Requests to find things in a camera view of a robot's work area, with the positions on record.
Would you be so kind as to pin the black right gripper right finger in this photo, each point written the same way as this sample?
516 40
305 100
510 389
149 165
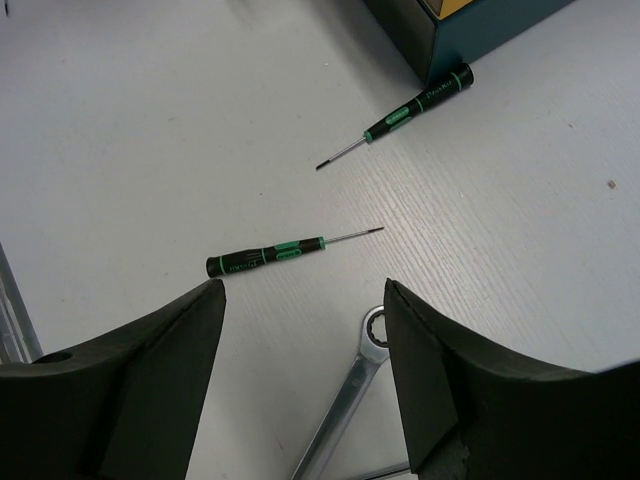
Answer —
474 409

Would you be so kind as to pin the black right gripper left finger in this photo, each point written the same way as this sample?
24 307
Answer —
124 405

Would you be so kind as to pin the small black green precision screwdriver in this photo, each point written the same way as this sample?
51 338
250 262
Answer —
250 259

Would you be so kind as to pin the small combination wrench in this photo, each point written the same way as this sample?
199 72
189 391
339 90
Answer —
387 472

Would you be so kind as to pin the large ratchet combination wrench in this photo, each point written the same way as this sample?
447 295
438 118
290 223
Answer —
371 354

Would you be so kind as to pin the small precision screwdriver by cabinet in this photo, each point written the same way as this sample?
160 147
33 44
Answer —
446 87

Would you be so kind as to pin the teal drawer cabinet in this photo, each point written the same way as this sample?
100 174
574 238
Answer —
434 36

